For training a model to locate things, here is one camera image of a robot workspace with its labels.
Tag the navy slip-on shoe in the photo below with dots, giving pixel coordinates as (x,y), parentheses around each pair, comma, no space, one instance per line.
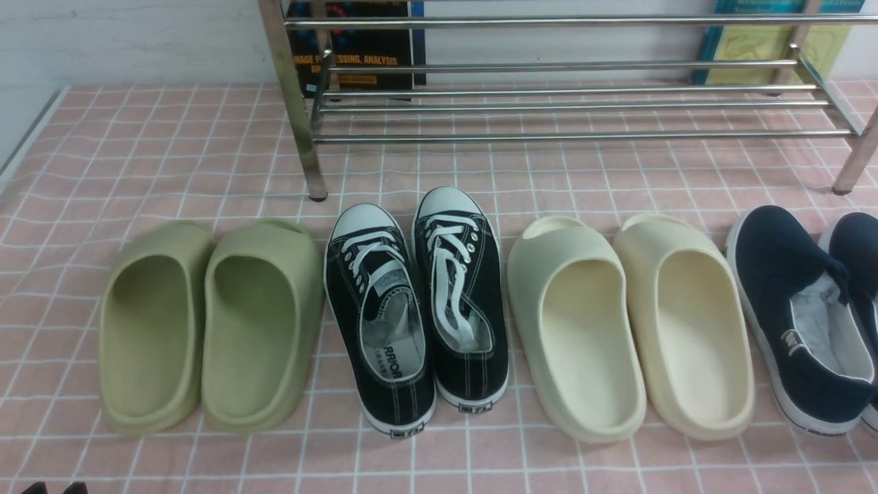
(861,247)
(796,300)

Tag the metal shoe rack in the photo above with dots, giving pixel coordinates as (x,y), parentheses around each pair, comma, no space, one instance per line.
(796,84)

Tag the right black canvas sneaker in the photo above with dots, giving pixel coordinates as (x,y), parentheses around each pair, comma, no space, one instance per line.
(458,258)

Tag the black canvas sneaker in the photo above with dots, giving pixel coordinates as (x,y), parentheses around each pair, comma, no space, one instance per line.
(458,258)
(370,285)

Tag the left black canvas sneaker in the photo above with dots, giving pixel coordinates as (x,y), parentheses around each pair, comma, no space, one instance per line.
(370,285)

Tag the left cream foam slipper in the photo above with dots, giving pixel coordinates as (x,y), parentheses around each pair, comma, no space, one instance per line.
(567,291)

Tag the cream foam slipper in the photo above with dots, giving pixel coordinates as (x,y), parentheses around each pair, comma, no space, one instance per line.
(689,327)
(567,291)

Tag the right green foam slipper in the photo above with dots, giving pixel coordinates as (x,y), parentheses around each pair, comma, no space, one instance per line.
(264,301)

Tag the green foam slipper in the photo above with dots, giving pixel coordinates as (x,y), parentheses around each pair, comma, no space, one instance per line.
(151,329)
(264,301)

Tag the black image processing book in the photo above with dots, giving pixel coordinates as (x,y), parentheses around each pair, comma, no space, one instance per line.
(363,48)

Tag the right cream foam slipper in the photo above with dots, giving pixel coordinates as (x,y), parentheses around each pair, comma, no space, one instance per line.
(689,327)

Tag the left green foam slipper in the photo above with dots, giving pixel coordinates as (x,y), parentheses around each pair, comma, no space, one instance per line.
(151,329)

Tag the pink checkered tablecloth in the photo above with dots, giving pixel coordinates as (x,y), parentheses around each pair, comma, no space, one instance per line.
(113,161)

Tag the yellow and teal book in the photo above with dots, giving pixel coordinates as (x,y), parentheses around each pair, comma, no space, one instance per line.
(763,42)

